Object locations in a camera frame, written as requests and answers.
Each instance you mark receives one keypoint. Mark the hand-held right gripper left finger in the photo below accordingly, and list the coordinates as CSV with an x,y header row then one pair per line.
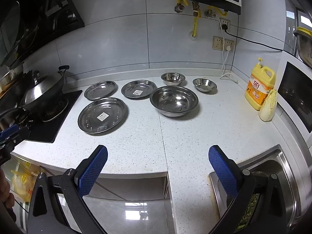
x,y
93,170

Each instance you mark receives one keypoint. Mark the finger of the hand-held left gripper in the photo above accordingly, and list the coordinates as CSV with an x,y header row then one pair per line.
x,y
9,131

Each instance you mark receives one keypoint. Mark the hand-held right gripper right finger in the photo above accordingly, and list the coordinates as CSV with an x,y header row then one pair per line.
x,y
223,170

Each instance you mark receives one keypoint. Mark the large steel bowl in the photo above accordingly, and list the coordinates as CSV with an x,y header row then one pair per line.
x,y
174,101

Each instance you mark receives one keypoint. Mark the small shallow steel bowl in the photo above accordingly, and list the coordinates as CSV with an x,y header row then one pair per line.
x,y
204,84

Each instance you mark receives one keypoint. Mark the person's left hand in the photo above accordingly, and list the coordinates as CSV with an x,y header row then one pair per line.
x,y
4,185

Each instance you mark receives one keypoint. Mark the yellow plastic bag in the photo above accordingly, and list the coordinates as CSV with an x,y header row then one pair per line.
x,y
22,179

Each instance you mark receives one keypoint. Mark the black glass gas stove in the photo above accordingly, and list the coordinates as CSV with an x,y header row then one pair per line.
x,y
48,131

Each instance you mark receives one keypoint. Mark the green vegetable scraps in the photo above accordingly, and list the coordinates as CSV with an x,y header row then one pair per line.
x,y
251,207

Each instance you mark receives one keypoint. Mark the large labelled steel plate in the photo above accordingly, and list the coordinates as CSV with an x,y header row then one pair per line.
x,y
107,124

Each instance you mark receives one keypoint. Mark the black wok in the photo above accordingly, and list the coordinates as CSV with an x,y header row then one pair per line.
x,y
52,101

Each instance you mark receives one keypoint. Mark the steel wok lid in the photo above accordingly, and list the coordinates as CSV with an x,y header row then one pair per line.
x,y
42,89

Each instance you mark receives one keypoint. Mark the steel pot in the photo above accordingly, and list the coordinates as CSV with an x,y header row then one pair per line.
x,y
9,76

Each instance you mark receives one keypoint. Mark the grey cabinet door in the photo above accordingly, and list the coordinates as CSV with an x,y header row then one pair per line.
x,y
131,214

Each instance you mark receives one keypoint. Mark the steel sink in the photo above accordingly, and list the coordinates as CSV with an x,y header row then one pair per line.
x,y
288,175

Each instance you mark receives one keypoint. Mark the napa cabbage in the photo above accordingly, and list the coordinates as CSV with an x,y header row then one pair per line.
x,y
268,107

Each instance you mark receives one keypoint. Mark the plain steel plate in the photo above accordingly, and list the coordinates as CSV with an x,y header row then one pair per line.
x,y
100,90

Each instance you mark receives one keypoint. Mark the yellow detergent bottle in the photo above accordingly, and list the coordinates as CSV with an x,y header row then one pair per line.
x,y
258,90

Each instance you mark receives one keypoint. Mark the medium labelled steel plate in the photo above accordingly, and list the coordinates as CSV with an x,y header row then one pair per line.
x,y
139,87

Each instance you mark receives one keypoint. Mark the small deep steel bowl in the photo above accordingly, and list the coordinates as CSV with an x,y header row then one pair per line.
x,y
173,78

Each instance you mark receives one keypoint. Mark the black glass range hood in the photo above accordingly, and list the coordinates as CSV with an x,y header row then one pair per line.
x,y
36,17

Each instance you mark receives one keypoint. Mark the steel pot yellow-rimmed lid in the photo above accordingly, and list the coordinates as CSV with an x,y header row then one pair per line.
x,y
304,43

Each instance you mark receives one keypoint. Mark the steel pipe valve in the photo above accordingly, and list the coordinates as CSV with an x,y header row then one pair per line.
x,y
210,14
178,8

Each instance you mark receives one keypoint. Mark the brass pipe valve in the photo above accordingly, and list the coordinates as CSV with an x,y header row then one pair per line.
x,y
195,7

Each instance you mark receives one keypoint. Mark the beige wall socket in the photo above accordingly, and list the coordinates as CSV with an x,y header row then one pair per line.
x,y
218,43
231,43

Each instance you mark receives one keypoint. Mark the white wall socket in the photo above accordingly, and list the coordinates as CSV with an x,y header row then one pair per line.
x,y
228,22

